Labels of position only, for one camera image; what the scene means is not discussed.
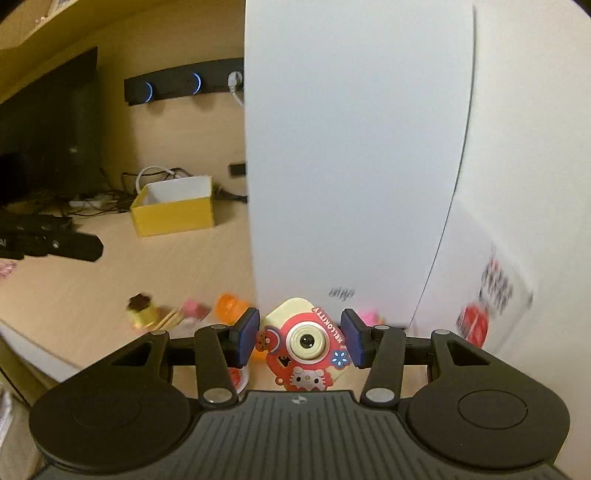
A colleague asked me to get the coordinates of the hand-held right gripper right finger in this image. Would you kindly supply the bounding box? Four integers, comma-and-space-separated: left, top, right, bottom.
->
341, 309, 485, 408

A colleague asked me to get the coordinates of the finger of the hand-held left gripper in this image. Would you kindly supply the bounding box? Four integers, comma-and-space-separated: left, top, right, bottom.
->
23, 232, 105, 264
0, 212, 75, 235

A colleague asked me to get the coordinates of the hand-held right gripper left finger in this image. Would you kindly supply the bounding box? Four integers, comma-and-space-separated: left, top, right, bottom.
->
111, 307, 260, 407

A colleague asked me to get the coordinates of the pink toy camera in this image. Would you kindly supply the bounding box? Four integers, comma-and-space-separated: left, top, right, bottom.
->
255, 298, 354, 393

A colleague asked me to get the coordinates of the small gold and brown item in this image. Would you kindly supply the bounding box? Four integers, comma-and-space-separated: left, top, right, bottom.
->
126, 293, 160, 330

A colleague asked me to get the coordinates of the small orange cup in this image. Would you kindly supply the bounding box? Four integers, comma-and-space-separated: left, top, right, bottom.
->
215, 292, 249, 325

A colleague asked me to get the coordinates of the white power strip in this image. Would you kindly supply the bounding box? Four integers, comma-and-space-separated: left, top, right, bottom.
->
68, 195, 110, 209

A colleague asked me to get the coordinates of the wooden stick with pink cap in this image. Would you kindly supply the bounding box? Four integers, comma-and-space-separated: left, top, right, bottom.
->
150, 299, 212, 333

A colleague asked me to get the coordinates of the black monitor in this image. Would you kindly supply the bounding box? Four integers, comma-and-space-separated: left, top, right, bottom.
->
0, 46, 106, 206

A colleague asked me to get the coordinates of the yellow open box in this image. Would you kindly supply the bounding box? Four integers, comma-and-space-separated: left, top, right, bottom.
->
129, 176, 216, 239

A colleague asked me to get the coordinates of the large white cardboard box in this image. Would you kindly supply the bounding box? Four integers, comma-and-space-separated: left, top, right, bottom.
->
243, 0, 591, 366

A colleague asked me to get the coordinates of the wooden shelf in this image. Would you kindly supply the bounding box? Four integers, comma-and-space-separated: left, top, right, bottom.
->
0, 0, 95, 52

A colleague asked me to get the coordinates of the white looped cable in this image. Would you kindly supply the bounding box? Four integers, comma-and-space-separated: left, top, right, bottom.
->
137, 165, 180, 195

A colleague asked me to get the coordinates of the black wall power strip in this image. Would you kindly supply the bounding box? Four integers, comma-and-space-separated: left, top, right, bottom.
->
123, 57, 245, 108

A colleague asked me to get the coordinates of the white plug with cable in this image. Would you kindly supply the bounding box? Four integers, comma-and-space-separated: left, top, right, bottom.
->
227, 70, 245, 107

